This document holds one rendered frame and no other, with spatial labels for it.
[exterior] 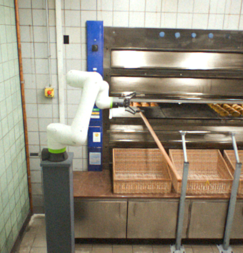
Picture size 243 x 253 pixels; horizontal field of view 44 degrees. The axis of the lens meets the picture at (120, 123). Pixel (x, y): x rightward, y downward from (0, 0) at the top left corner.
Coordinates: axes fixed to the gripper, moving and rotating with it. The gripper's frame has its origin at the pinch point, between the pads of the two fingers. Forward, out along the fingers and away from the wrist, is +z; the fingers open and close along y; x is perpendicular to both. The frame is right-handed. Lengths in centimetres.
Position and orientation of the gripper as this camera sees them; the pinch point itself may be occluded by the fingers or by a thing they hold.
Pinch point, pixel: (142, 103)
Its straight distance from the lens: 254.9
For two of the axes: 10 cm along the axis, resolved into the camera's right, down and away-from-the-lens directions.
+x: 0.4, 3.0, -9.5
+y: -0.3, 9.5, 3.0
